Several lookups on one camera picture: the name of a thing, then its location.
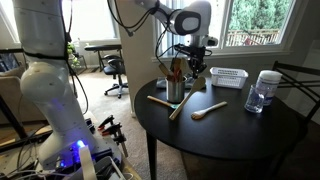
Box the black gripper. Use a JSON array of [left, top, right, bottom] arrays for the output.
[[186, 44, 213, 80]]

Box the long wooden spoon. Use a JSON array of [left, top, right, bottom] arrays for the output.
[[168, 76, 207, 121]]

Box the steel utensil holder cup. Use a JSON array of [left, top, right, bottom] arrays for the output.
[[165, 76, 187, 104]]

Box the light wooden spoon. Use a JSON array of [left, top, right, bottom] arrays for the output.
[[190, 101, 229, 121]]

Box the blue grey cloth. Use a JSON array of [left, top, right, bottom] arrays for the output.
[[156, 75, 207, 90]]

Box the white plastic basket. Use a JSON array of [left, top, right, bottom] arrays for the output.
[[209, 66, 249, 90]]

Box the clear glass mug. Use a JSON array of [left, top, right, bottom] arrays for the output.
[[244, 83, 266, 114]]

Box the round black table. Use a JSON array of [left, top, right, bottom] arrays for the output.
[[134, 77, 309, 180]]

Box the white framed window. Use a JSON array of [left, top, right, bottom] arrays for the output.
[[156, 0, 298, 56]]

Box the white bottle with blue label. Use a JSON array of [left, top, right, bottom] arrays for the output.
[[255, 69, 283, 107]]

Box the black office chair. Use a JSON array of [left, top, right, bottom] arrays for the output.
[[103, 54, 130, 100]]

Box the black padded bench table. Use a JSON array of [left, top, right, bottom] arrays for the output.
[[83, 43, 123, 73]]

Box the black metal chair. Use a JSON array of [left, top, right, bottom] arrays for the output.
[[271, 60, 320, 138]]

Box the black orange bar clamp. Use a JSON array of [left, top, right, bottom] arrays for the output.
[[100, 122, 122, 138], [97, 114, 116, 131], [113, 131, 130, 158]]

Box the bright side window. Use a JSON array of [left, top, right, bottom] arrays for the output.
[[63, 0, 118, 43]]

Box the wooden robot mounting table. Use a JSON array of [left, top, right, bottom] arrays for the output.
[[0, 111, 143, 180]]

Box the green potted plant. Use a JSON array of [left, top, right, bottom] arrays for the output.
[[66, 41, 82, 70]]

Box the beige sofa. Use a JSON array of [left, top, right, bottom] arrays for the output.
[[0, 65, 34, 125]]

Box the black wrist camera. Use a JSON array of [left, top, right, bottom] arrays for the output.
[[173, 43, 190, 55]]

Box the teal spatula with wooden handle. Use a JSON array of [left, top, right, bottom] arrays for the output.
[[146, 95, 180, 110]]

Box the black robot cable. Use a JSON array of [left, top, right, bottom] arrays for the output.
[[106, 0, 188, 68]]

